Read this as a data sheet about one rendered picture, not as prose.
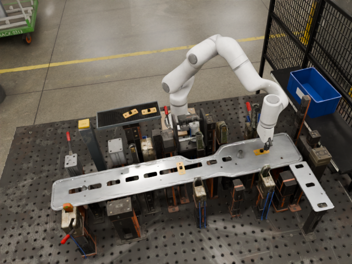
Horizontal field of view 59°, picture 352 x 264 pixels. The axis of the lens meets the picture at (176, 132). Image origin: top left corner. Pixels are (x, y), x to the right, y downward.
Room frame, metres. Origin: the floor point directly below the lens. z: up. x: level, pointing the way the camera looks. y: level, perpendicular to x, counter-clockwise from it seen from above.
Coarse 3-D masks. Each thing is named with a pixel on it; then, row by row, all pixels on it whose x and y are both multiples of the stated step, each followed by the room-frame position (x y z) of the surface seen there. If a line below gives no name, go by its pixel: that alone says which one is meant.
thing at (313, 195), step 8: (304, 168) 0.92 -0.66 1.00; (296, 176) 0.88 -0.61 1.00; (304, 176) 0.88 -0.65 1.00; (312, 176) 0.87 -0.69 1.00; (304, 184) 0.83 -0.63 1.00; (320, 184) 0.82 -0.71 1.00; (304, 192) 0.78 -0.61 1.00; (312, 192) 0.78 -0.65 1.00; (320, 192) 0.77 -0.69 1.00; (312, 200) 0.73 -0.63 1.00; (320, 200) 0.73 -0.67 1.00; (328, 200) 0.73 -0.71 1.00; (312, 208) 0.70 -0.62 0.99; (320, 208) 0.69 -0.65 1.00; (328, 208) 0.68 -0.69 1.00
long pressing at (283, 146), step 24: (240, 144) 1.13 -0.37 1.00; (264, 144) 1.12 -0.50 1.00; (288, 144) 1.10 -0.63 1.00; (120, 168) 1.05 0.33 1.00; (144, 168) 1.03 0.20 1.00; (168, 168) 1.02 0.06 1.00; (216, 168) 0.98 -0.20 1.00; (240, 168) 0.97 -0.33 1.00; (96, 192) 0.91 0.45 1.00; (120, 192) 0.89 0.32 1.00
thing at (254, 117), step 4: (252, 104) 1.23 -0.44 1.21; (256, 104) 1.23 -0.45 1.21; (252, 108) 1.21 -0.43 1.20; (256, 108) 1.19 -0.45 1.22; (252, 112) 1.21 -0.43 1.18; (256, 112) 1.19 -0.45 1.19; (252, 116) 1.21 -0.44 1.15; (256, 116) 1.21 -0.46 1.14; (252, 120) 1.20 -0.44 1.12; (256, 120) 1.20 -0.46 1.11; (252, 124) 1.20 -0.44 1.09; (256, 124) 1.20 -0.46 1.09; (256, 128) 1.19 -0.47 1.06
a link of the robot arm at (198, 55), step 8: (208, 40) 1.40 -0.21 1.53; (192, 48) 1.36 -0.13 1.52; (200, 48) 1.34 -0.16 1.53; (208, 48) 1.35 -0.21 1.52; (192, 56) 1.32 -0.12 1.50; (200, 56) 1.31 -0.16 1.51; (208, 56) 1.33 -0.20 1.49; (184, 64) 1.46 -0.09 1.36; (192, 64) 1.32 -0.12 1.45; (200, 64) 1.31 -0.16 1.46; (176, 72) 1.49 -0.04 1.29; (184, 72) 1.45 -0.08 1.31; (192, 72) 1.43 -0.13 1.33; (168, 80) 1.50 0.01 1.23; (176, 80) 1.47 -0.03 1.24; (184, 80) 1.46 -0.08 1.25; (168, 88) 1.48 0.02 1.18; (176, 88) 1.47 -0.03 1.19
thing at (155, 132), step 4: (152, 132) 1.21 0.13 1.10; (156, 132) 1.21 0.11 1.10; (152, 136) 1.18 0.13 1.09; (156, 136) 1.18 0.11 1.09; (160, 136) 1.19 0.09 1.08; (156, 140) 1.18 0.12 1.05; (160, 140) 1.19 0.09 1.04; (156, 144) 1.19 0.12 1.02; (160, 144) 1.19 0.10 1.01; (156, 148) 1.19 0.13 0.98; (160, 148) 1.19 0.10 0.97; (156, 152) 1.19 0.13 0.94; (160, 152) 1.19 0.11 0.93; (160, 156) 1.19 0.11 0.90; (160, 172) 1.19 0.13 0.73
